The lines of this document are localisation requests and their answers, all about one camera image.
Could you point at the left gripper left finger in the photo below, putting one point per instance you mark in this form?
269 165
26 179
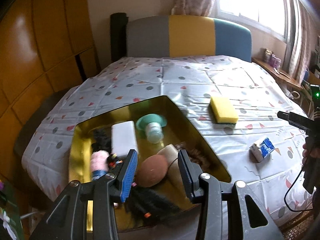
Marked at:
67 218

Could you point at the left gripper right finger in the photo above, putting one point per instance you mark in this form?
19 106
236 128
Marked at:
247 217

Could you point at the beige cloth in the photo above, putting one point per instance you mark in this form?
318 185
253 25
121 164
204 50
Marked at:
173 173

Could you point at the pink towel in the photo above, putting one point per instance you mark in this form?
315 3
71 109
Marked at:
98 164

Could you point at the brown round cushion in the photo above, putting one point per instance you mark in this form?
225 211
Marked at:
151 171

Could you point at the blue Tempo tissue pack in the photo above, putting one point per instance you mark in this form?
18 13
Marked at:
261 149

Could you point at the black wig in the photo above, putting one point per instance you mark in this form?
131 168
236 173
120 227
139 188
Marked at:
143 204

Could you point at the yellow sponge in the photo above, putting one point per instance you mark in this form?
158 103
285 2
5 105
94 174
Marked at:
223 110

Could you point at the white rectangular pack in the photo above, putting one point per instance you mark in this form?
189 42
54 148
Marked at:
123 139

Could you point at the red gold storage box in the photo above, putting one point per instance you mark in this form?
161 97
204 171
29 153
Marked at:
179 132

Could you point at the small green white bottle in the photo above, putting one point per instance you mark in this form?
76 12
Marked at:
152 125

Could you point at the patterned grey bed sheet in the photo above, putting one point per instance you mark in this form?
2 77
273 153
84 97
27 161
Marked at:
253 92

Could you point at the wooden desk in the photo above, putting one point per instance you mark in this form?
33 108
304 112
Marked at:
278 75

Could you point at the purple box on desk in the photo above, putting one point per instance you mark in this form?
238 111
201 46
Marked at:
274 61

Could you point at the grey yellow blue headboard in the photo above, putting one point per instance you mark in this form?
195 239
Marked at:
184 35

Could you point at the wooden wardrobe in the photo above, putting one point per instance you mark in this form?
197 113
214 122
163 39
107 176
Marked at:
46 46

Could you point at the window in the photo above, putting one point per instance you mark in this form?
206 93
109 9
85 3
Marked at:
267 15

